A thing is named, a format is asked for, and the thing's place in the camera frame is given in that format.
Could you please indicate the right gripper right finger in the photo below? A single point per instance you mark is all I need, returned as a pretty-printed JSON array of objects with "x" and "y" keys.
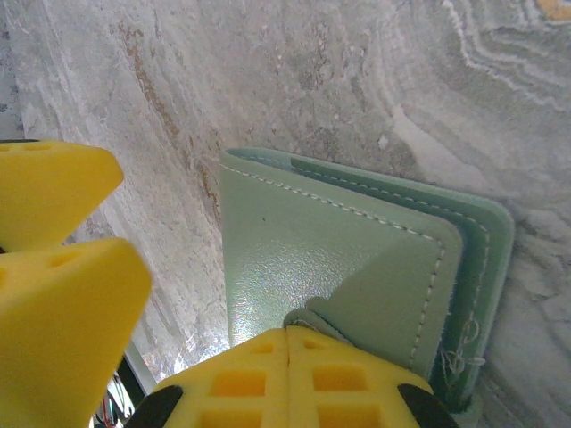
[{"x": 299, "y": 383}]

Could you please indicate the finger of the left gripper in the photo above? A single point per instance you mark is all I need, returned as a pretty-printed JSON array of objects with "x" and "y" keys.
[
  {"x": 67, "y": 334},
  {"x": 53, "y": 191}
]

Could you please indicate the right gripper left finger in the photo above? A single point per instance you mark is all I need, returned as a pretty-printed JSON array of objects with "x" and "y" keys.
[{"x": 278, "y": 379}]

